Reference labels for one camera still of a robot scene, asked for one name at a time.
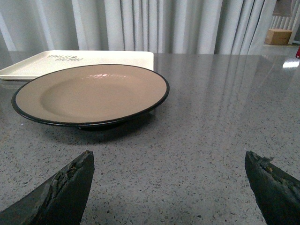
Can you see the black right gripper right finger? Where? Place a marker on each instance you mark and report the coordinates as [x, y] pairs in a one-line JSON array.
[[277, 193]]

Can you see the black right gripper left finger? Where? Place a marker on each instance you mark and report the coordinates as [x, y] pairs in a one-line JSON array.
[[60, 200]]

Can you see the tan plate with black rim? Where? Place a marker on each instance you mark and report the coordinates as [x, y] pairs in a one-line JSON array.
[[91, 96]]

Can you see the white rectangular tray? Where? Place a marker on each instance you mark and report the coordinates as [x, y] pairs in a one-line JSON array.
[[55, 60]]

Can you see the red object at edge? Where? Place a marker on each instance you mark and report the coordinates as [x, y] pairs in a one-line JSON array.
[[298, 53]]

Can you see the brown cardboard box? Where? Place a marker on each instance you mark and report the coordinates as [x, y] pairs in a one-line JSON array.
[[277, 37]]

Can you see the grey pleated curtain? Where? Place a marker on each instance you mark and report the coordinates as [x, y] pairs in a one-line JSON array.
[[158, 26]]

